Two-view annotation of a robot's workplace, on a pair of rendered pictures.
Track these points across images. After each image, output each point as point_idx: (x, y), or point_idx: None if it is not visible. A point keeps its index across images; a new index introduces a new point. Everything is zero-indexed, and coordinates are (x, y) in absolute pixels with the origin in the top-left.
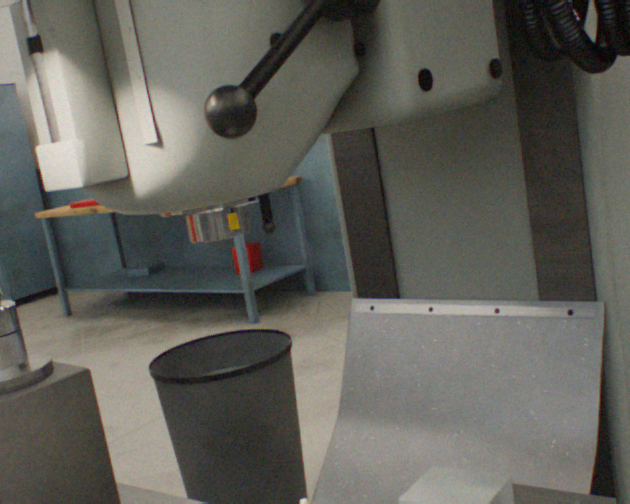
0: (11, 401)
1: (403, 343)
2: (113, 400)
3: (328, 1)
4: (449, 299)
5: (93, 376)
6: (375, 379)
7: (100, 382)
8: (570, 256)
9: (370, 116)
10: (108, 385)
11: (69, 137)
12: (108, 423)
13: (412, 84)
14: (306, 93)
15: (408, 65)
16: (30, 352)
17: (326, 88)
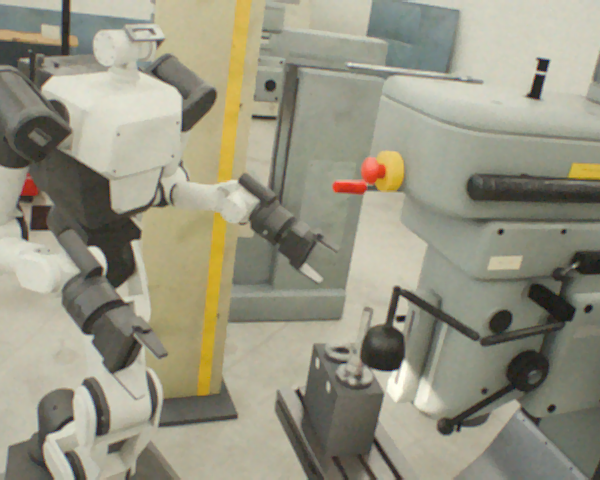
0: (350, 395)
1: (526, 447)
2: (419, 267)
3: (507, 392)
4: (556, 445)
5: (416, 242)
6: (506, 451)
7: (418, 249)
8: None
9: (523, 406)
10: (421, 254)
11: (399, 387)
12: (409, 283)
13: (543, 409)
14: (490, 404)
15: (545, 402)
16: (388, 201)
17: (501, 402)
